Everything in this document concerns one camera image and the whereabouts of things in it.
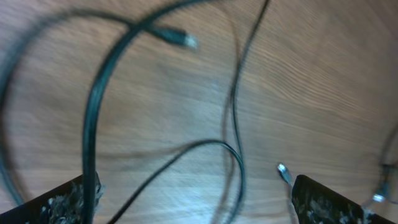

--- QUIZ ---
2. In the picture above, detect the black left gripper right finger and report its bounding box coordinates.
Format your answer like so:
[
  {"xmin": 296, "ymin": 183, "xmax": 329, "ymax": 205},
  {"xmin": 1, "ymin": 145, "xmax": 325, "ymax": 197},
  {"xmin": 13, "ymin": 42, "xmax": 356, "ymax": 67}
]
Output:
[{"xmin": 292, "ymin": 175, "xmax": 394, "ymax": 224}]

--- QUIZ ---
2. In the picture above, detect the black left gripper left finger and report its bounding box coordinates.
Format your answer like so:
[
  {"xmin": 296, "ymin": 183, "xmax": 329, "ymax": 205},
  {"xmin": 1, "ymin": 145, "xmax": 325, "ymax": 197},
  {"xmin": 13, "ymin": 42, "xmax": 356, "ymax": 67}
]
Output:
[{"xmin": 1, "ymin": 175, "xmax": 86, "ymax": 224}]

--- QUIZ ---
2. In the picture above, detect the black cable bundle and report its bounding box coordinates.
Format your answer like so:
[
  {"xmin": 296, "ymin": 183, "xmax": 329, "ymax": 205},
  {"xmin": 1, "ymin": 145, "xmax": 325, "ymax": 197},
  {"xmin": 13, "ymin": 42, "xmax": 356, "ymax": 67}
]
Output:
[{"xmin": 0, "ymin": 0, "xmax": 295, "ymax": 224}]

